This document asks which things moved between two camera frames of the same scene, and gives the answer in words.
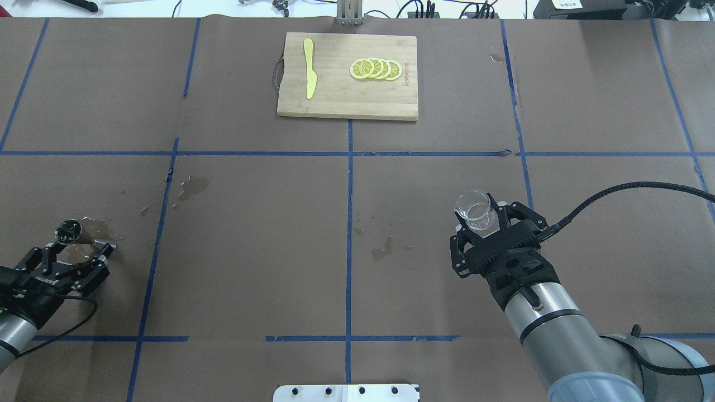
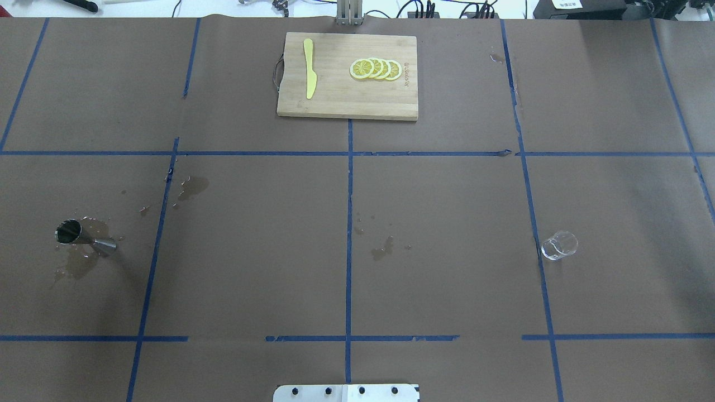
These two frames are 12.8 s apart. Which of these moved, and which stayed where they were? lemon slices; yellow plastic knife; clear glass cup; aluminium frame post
Moved: clear glass cup
Stayed: yellow plastic knife; aluminium frame post; lemon slices
